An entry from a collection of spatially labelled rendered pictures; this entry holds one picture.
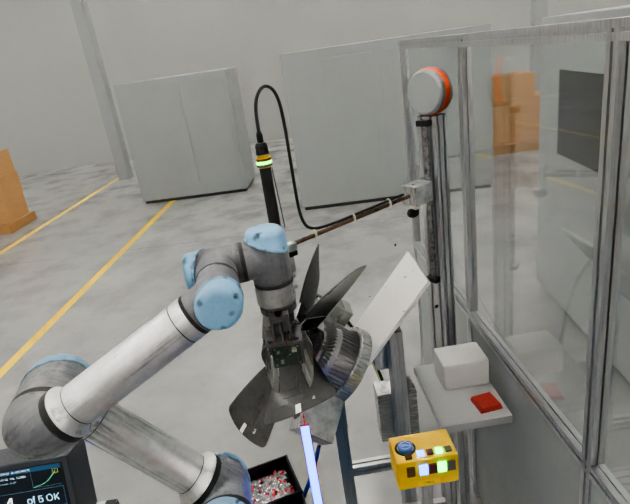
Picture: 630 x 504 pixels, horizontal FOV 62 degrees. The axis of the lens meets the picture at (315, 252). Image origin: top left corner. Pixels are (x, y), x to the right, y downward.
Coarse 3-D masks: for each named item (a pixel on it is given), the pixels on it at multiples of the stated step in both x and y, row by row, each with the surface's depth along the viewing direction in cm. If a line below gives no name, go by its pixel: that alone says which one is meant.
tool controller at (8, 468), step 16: (80, 448) 134; (0, 464) 127; (16, 464) 126; (32, 464) 126; (48, 464) 126; (64, 464) 126; (80, 464) 132; (0, 480) 126; (16, 480) 126; (32, 480) 126; (48, 480) 126; (64, 480) 126; (80, 480) 131; (32, 496) 126; (48, 496) 127; (64, 496) 127; (80, 496) 130
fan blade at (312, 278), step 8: (312, 264) 187; (312, 272) 189; (304, 280) 182; (312, 280) 190; (304, 288) 183; (312, 288) 191; (304, 296) 183; (312, 296) 191; (304, 304) 183; (312, 304) 190
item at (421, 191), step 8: (408, 184) 187; (416, 184) 186; (424, 184) 185; (432, 184) 188; (408, 192) 186; (416, 192) 183; (424, 192) 186; (432, 192) 189; (408, 200) 187; (416, 200) 184; (424, 200) 187; (432, 200) 191
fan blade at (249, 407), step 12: (264, 372) 177; (252, 384) 178; (264, 384) 175; (240, 396) 180; (252, 396) 176; (264, 396) 174; (240, 408) 178; (252, 408) 175; (264, 408) 173; (240, 420) 176; (252, 420) 173; (264, 432) 169; (264, 444) 167
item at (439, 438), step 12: (432, 432) 142; (444, 432) 142; (396, 444) 140; (420, 444) 139; (432, 444) 138; (444, 444) 137; (396, 456) 136; (432, 456) 134; (444, 456) 134; (456, 456) 134; (396, 468) 135; (456, 468) 136; (396, 480) 139; (408, 480) 136; (420, 480) 136; (432, 480) 136; (444, 480) 137; (456, 480) 137
